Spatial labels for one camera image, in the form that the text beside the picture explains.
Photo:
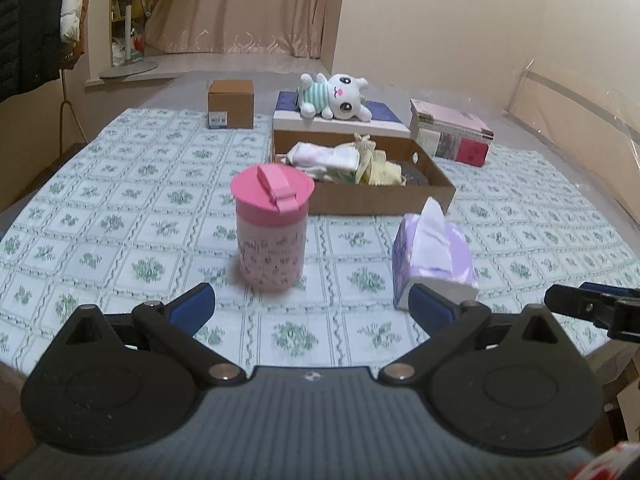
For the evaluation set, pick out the thin metal rack leg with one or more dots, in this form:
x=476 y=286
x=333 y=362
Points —
x=62 y=110

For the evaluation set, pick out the white padded jacket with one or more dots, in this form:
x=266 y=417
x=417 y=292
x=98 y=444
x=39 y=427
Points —
x=72 y=5

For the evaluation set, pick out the red white printed cloth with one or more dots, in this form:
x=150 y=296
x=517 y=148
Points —
x=610 y=465

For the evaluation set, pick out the black padded jacket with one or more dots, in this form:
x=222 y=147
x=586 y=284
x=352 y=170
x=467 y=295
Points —
x=27 y=20

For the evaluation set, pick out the purple tissue pack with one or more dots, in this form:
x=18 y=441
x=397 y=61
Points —
x=450 y=255

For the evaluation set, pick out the beige curtain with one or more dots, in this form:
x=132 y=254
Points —
x=240 y=5

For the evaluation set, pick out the white plush toy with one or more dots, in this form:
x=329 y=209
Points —
x=345 y=97

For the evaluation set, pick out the thick white red book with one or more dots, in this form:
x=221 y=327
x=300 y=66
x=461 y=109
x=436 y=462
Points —
x=465 y=152

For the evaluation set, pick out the white fan stand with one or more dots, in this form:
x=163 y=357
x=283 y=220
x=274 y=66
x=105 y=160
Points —
x=129 y=60

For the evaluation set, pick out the pink lidded cup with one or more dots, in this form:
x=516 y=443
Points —
x=270 y=240

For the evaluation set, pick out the cardboard tray box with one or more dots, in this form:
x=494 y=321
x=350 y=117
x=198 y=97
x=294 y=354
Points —
x=360 y=200

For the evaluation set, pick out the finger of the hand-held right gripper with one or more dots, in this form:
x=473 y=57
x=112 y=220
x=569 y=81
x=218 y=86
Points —
x=575 y=302
x=607 y=290

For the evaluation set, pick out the small cardboard box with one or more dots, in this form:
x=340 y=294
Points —
x=231 y=105

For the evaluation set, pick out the blue white flat box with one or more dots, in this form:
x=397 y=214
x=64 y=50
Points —
x=340 y=127

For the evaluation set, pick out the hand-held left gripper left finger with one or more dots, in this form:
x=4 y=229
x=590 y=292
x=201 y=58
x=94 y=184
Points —
x=192 y=305

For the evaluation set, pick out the plastic wrapped beige headboard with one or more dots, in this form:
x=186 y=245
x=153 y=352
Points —
x=575 y=110

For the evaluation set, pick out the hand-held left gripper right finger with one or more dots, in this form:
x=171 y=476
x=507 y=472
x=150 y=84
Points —
x=430 y=307

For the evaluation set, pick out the pink cover book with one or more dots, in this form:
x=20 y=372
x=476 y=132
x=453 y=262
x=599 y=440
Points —
x=450 y=117

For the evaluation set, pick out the dark grey cap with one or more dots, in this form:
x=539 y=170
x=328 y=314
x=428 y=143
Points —
x=412 y=175

